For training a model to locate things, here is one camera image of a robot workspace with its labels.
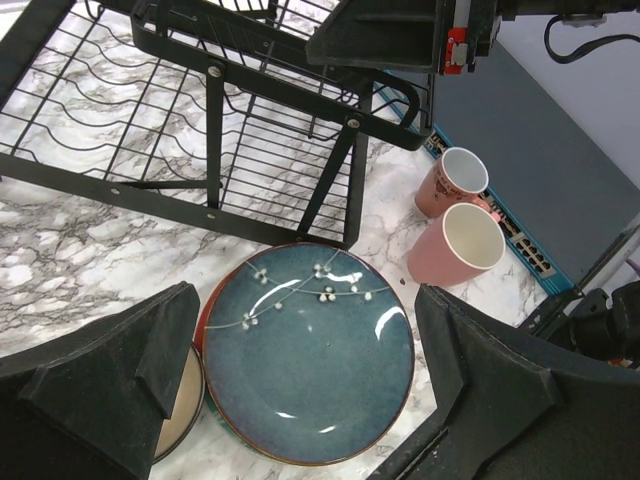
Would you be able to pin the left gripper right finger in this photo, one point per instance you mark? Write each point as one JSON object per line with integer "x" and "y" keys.
{"x": 510, "y": 404}

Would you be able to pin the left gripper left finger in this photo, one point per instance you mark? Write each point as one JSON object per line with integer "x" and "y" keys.
{"x": 90, "y": 404}

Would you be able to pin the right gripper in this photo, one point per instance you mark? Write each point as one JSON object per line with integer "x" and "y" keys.
{"x": 430, "y": 36}

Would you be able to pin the pink printed coffee mug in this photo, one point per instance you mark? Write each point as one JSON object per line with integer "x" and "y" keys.
{"x": 458, "y": 176}

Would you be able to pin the plain pink mug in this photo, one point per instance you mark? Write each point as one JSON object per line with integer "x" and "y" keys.
{"x": 460, "y": 245}

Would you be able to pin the black wire dish rack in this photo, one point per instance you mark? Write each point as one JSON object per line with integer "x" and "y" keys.
{"x": 205, "y": 113}

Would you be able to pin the dark bowl cream inside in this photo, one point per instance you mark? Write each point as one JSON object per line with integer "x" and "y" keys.
{"x": 187, "y": 406}

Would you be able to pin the red plate under stack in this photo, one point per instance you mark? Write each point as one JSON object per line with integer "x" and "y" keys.
{"x": 198, "y": 338}

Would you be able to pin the blue ceramic plate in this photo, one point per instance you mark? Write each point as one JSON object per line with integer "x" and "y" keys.
{"x": 308, "y": 354}

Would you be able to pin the blue network switch box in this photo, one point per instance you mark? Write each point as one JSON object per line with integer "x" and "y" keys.
{"x": 567, "y": 208}

